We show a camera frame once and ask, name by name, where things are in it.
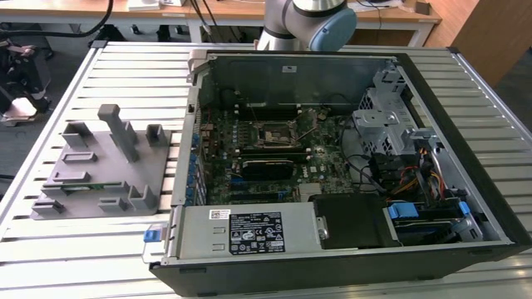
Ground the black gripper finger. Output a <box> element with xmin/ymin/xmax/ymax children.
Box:
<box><xmin>32</xmin><ymin>89</ymin><xmax>52</xmax><ymax>113</ymax></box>
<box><xmin>0</xmin><ymin>88</ymin><xmax>14</xmax><ymax>115</ymax></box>

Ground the CPU socket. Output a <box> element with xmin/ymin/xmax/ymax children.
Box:
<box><xmin>254</xmin><ymin>120</ymin><xmax>301</xmax><ymax>147</ymax></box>

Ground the wooden desk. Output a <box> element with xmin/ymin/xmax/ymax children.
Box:
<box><xmin>186</xmin><ymin>0</ymin><xmax>442</xmax><ymax>47</ymax></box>
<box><xmin>0</xmin><ymin>0</ymin><xmax>196</xmax><ymax>43</ymax></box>

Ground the grey parts rack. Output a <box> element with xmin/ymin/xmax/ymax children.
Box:
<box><xmin>30</xmin><ymin>103</ymin><xmax>174</xmax><ymax>221</ymax></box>

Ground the green RAM stick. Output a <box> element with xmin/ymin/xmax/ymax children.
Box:
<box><xmin>61</xmin><ymin>183</ymin><xmax>105</xmax><ymax>191</ymax></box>

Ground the white box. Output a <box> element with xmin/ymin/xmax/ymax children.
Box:
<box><xmin>126</xmin><ymin>0</ymin><xmax>161</xmax><ymax>12</ymax></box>

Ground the black RAM slot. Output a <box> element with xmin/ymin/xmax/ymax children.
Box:
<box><xmin>234</xmin><ymin>111</ymin><xmax>301</xmax><ymax>120</ymax></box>
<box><xmin>234</xmin><ymin>104</ymin><xmax>301</xmax><ymax>113</ymax></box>
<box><xmin>240</xmin><ymin>154</ymin><xmax>310</xmax><ymax>163</ymax></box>
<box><xmin>240</xmin><ymin>147</ymin><xmax>310</xmax><ymax>155</ymax></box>

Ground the silver power supply unit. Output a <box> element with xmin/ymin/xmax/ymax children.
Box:
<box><xmin>164</xmin><ymin>202</ymin><xmax>333</xmax><ymax>259</ymax></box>

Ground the black graphics card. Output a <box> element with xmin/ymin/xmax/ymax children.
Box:
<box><xmin>240</xmin><ymin>158</ymin><xmax>294</xmax><ymax>181</ymax></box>

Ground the black expansion slot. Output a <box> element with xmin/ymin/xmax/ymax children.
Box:
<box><xmin>229</xmin><ymin>192</ymin><xmax>284</xmax><ymax>202</ymax></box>

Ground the metal socket cover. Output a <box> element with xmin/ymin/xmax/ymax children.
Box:
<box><xmin>290</xmin><ymin>108</ymin><xmax>317</xmax><ymax>140</ymax></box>

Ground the silver heat sink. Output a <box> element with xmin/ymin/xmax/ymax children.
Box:
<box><xmin>297</xmin><ymin>183</ymin><xmax>324</xmax><ymax>200</ymax></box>

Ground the green motherboard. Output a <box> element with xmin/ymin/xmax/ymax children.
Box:
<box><xmin>194</xmin><ymin>105</ymin><xmax>374</xmax><ymax>206</ymax></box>

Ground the silver drive cage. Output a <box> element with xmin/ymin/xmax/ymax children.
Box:
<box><xmin>352</xmin><ymin>70</ymin><xmax>420</xmax><ymax>156</ymax></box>

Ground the black plastic shroud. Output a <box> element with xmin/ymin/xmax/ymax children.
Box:
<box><xmin>310</xmin><ymin>193</ymin><xmax>402</xmax><ymax>250</ymax></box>

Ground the black PC case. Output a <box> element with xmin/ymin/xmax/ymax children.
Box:
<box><xmin>140</xmin><ymin>46</ymin><xmax>532</xmax><ymax>299</ymax></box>

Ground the hard disk in blue carrier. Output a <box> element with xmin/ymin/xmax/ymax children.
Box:
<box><xmin>384</xmin><ymin>201</ymin><xmax>462</xmax><ymax>247</ymax></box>

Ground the wooden cabinet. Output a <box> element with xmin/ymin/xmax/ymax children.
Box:
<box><xmin>425</xmin><ymin>0</ymin><xmax>532</xmax><ymax>88</ymax></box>

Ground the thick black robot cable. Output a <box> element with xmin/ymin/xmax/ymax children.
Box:
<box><xmin>0</xmin><ymin>0</ymin><xmax>116</xmax><ymax>39</ymax></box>

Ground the grey case hinge bracket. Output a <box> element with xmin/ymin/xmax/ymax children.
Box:
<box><xmin>185</xmin><ymin>49</ymin><xmax>210</xmax><ymax>85</ymax></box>

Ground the wire locking lever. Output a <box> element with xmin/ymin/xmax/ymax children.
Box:
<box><xmin>297</xmin><ymin>123</ymin><xmax>321</xmax><ymax>141</ymax></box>
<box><xmin>248</xmin><ymin>105</ymin><xmax>264</xmax><ymax>125</ymax></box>

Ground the yellow red wire bundle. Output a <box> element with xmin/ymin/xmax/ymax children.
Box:
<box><xmin>389</xmin><ymin>164</ymin><xmax>445</xmax><ymax>196</ymax></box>

